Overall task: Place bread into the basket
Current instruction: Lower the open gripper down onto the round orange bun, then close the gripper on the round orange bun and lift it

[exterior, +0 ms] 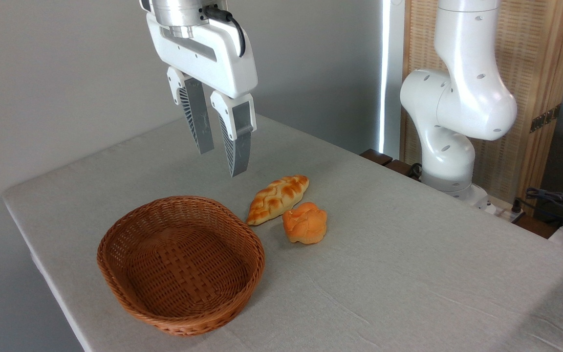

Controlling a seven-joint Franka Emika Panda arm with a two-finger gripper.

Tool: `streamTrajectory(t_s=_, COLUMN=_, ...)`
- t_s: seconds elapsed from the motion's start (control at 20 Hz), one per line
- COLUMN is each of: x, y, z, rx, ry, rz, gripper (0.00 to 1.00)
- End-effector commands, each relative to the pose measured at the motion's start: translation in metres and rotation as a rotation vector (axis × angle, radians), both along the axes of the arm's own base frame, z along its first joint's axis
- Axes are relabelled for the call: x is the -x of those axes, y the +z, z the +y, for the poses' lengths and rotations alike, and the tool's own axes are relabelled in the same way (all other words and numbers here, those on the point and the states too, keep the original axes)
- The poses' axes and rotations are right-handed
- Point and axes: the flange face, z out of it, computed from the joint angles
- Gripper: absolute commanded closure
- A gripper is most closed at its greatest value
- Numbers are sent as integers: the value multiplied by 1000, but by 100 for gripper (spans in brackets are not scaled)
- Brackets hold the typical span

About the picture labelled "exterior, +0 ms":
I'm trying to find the round orange bread roll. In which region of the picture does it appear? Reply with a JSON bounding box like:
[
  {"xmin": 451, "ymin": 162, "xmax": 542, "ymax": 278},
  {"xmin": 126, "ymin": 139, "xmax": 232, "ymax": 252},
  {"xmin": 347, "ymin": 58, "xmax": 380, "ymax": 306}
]
[{"xmin": 282, "ymin": 202, "xmax": 327, "ymax": 244}]

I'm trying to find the white power strip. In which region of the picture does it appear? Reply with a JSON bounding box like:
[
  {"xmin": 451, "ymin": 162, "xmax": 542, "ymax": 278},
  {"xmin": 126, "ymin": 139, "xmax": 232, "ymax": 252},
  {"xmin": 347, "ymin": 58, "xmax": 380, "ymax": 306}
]
[{"xmin": 477, "ymin": 196, "xmax": 526, "ymax": 223}]

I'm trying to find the dark wooden block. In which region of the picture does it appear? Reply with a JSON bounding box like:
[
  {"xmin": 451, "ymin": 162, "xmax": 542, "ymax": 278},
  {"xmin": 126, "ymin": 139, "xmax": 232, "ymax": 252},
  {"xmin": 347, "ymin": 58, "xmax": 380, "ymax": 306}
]
[
  {"xmin": 360, "ymin": 149, "xmax": 393, "ymax": 166},
  {"xmin": 384, "ymin": 159, "xmax": 421, "ymax": 179}
]

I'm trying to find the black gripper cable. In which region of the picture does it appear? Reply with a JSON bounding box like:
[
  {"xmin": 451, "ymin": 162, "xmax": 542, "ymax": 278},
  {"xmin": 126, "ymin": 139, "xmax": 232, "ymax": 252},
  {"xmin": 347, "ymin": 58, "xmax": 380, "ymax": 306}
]
[{"xmin": 202, "ymin": 5, "xmax": 246, "ymax": 58}]

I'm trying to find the dark metal screen hinge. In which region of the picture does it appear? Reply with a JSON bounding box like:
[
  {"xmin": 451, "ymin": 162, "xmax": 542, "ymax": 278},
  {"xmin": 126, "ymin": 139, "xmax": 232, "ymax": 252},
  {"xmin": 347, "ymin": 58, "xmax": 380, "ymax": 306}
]
[{"xmin": 530, "ymin": 104, "xmax": 562, "ymax": 133}]

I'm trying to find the black cable bundle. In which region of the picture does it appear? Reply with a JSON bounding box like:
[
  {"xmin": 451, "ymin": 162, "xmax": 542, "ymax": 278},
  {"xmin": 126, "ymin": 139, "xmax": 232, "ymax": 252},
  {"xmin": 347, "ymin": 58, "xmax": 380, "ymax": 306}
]
[{"xmin": 514, "ymin": 187, "xmax": 563, "ymax": 230}]

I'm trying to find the long braided bread loaf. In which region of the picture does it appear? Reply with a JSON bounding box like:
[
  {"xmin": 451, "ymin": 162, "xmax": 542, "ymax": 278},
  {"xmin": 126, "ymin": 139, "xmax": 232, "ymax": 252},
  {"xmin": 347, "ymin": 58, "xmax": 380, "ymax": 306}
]
[{"xmin": 246, "ymin": 175, "xmax": 310, "ymax": 226}]

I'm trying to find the white vertical light strip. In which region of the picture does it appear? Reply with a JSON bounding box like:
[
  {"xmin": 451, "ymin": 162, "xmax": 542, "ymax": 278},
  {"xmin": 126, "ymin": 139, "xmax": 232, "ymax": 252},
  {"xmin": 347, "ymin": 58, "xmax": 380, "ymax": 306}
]
[{"xmin": 378, "ymin": 0, "xmax": 406, "ymax": 159}]

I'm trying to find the grey tablecloth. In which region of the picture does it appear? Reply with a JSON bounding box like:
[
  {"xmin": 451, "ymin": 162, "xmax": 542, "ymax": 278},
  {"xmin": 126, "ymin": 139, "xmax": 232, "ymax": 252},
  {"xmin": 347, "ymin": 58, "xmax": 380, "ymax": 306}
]
[{"xmin": 2, "ymin": 113, "xmax": 563, "ymax": 352}]

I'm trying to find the brown woven wicker basket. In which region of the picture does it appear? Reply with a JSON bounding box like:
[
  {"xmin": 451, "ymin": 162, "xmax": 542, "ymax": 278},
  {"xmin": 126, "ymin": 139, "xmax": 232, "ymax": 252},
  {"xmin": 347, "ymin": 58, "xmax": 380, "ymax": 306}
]
[{"xmin": 97, "ymin": 196, "xmax": 266, "ymax": 337}]

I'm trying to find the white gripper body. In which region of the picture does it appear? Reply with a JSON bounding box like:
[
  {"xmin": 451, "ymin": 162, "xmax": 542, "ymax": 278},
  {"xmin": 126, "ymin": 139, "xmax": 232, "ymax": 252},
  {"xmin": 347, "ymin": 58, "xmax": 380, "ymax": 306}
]
[{"xmin": 146, "ymin": 12, "xmax": 259, "ymax": 100}]

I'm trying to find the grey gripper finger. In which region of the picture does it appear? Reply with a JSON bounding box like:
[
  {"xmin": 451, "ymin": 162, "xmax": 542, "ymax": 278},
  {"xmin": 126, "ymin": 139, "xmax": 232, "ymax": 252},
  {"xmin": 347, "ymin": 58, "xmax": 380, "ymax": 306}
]
[
  {"xmin": 210, "ymin": 90, "xmax": 257, "ymax": 177},
  {"xmin": 167, "ymin": 67, "xmax": 215, "ymax": 155}
]

